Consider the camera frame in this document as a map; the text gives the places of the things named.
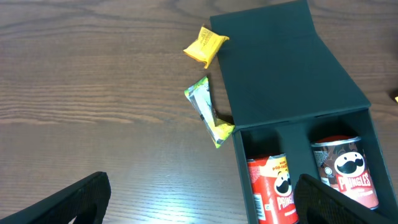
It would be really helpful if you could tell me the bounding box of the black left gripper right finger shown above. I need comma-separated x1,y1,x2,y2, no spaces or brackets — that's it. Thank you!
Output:
294,174,395,224

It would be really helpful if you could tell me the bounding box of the black gift box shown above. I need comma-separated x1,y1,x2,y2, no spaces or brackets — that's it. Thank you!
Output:
210,1,397,223

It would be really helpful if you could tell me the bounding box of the dark Pringles can red lid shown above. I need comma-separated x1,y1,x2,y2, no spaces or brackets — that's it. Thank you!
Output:
311,135,379,210

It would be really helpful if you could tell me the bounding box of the green yellow snack packet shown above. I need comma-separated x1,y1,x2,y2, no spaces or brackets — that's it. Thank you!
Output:
184,76,235,148

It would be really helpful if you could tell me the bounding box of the small yellow snack packet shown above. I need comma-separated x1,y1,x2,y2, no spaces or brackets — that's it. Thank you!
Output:
183,26,229,69

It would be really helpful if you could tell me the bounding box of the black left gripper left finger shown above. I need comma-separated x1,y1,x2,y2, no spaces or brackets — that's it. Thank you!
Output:
1,172,111,224

